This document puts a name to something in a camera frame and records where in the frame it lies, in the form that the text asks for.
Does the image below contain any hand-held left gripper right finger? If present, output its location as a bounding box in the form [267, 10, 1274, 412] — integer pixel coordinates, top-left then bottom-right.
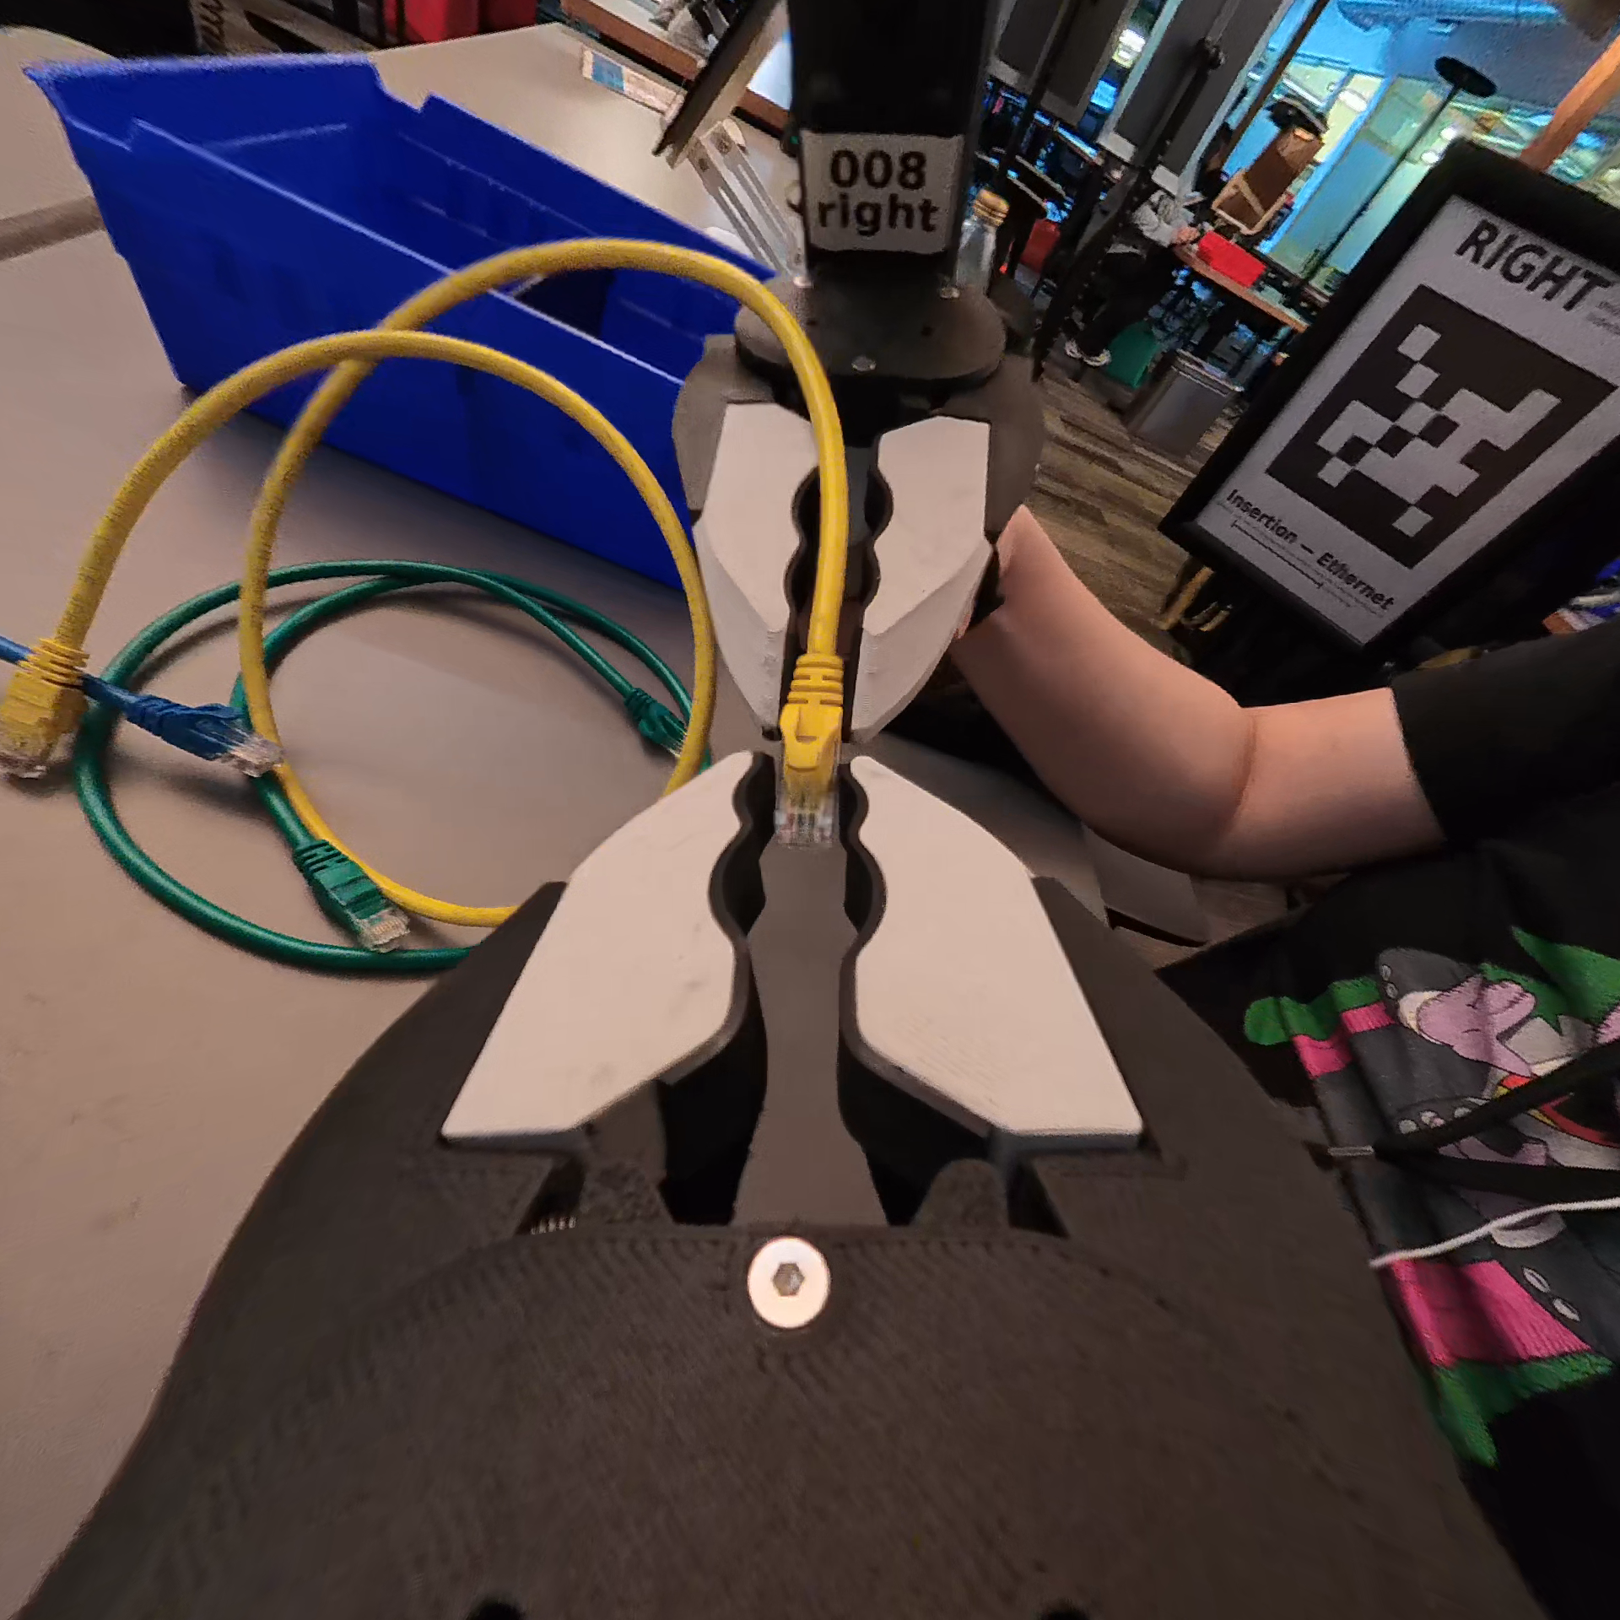
[836, 757, 1146, 1225]

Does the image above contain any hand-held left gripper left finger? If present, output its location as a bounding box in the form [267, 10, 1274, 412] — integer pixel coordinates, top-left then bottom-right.
[440, 749, 776, 1225]

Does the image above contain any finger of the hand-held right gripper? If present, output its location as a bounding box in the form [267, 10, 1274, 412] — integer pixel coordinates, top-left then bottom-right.
[693, 406, 815, 743]
[843, 415, 998, 751]

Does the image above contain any yellow ethernet cable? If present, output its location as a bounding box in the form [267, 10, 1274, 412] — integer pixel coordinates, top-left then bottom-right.
[0, 242, 853, 932]

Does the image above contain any green ethernet cable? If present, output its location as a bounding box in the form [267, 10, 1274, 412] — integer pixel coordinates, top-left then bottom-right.
[72, 560, 697, 975]

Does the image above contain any blue plastic bin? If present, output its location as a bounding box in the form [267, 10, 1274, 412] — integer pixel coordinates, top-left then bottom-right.
[26, 55, 778, 591]

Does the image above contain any blue ethernet cable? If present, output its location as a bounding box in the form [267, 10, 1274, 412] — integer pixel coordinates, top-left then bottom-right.
[0, 633, 284, 778]

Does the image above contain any person's right forearm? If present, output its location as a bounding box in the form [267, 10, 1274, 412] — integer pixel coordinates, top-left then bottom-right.
[950, 504, 1445, 882]

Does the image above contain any glass bottle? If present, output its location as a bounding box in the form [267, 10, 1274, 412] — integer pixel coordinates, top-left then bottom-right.
[951, 190, 1007, 294]

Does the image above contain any metal display stand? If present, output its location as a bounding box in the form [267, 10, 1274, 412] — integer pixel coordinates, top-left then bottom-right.
[653, 0, 813, 286]

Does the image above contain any grey waste bin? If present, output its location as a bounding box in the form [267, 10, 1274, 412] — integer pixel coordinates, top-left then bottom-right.
[1127, 352, 1248, 460]

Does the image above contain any framed marker sign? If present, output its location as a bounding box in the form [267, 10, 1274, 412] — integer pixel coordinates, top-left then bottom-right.
[1158, 140, 1620, 660]

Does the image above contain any black printed t-shirt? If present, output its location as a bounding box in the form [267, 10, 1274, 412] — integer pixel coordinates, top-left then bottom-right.
[1158, 622, 1620, 1620]

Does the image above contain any black floor lamp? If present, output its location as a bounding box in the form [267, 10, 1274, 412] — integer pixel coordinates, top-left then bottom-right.
[1385, 57, 1501, 180]

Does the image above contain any black thin cable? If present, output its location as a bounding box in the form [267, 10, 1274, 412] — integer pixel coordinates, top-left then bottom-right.
[1374, 1044, 1620, 1198]

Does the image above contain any white thin cable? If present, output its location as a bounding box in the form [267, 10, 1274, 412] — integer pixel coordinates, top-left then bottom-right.
[1368, 1197, 1620, 1270]

